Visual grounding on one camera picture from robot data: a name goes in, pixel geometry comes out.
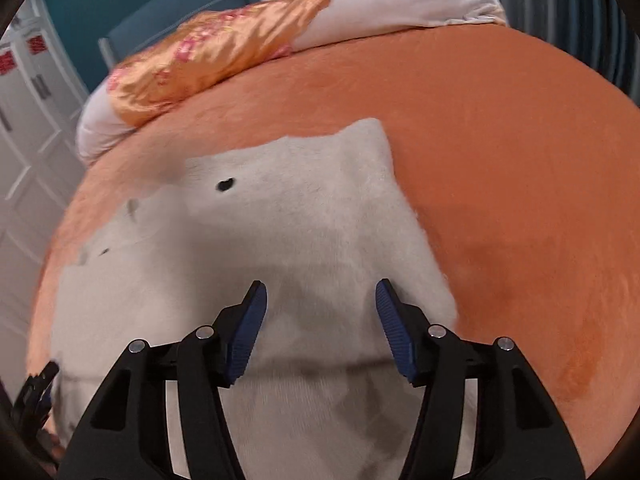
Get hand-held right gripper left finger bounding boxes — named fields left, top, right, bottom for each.
left=57, top=280, right=269, bottom=480

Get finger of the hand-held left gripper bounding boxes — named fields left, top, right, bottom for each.
left=11, top=360, right=62, bottom=467

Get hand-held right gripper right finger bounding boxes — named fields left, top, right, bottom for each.
left=375, top=278, right=587, bottom=480

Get white fuzzy sweater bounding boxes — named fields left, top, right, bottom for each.
left=50, top=117, right=476, bottom=480

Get white wardrobe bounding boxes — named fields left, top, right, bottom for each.
left=0, top=0, right=91, bottom=391

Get orange floral satin pillow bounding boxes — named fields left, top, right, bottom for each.
left=106, top=0, right=331, bottom=128

